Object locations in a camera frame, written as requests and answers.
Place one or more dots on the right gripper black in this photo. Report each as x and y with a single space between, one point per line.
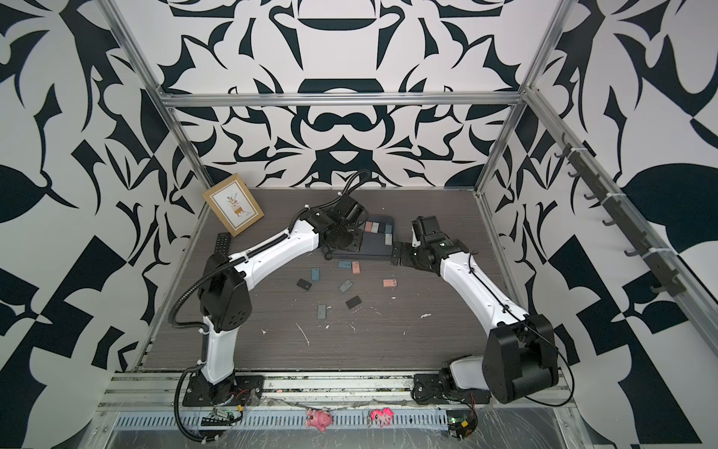
404 258

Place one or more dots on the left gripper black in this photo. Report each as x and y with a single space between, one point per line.
356 240

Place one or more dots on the dark grey storage tray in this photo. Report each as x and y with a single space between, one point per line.
364 245

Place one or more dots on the black eraser pair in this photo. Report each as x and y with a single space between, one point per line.
304 284

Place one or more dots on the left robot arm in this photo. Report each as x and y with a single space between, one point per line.
225 298

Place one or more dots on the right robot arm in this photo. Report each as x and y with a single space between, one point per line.
520 357

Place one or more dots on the grey-blue eraser centre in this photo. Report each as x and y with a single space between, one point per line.
345 286

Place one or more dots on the black eraser lower centre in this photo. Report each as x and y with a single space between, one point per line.
353 303

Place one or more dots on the black remote control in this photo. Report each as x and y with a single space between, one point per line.
222 243

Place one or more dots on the pink toy right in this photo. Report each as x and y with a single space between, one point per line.
381 418

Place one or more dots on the pink toy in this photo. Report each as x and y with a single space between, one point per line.
319 419
381 418

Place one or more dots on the small circuit board right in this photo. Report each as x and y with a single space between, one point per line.
461 427

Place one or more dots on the small circuit board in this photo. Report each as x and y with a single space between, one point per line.
221 418
461 427

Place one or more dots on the pink toy left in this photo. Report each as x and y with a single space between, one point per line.
319 419

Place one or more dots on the small circuit board left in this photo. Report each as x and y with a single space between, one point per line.
221 418

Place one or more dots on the wooden picture frame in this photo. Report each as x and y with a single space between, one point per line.
233 204

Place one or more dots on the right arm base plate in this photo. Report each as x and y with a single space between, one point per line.
440 388

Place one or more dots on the white slotted cable duct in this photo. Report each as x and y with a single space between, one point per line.
405 419

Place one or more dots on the black wall hook rail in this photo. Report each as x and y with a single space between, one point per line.
645 244

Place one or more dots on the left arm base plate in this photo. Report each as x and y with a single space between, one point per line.
235 390

